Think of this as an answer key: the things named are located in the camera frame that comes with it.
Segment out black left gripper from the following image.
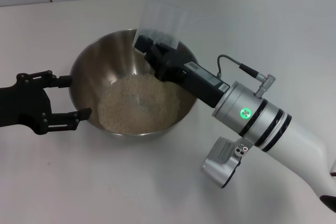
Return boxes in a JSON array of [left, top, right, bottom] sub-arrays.
[[0, 70, 92, 136]]

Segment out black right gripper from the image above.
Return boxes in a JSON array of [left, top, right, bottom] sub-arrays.
[[133, 32, 230, 109]]

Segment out clear plastic cup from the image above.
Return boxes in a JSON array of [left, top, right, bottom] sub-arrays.
[[135, 0, 204, 51]]

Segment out stainless steel mixing bowl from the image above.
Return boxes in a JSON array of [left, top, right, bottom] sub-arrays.
[[68, 27, 200, 141]]

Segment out white rice grains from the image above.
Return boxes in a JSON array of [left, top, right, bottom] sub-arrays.
[[97, 73, 182, 134]]

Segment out right arm cable with plug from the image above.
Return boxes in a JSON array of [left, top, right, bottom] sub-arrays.
[[217, 55, 277, 98]]

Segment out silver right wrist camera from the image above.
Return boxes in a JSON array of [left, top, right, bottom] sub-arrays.
[[201, 136, 250, 189]]

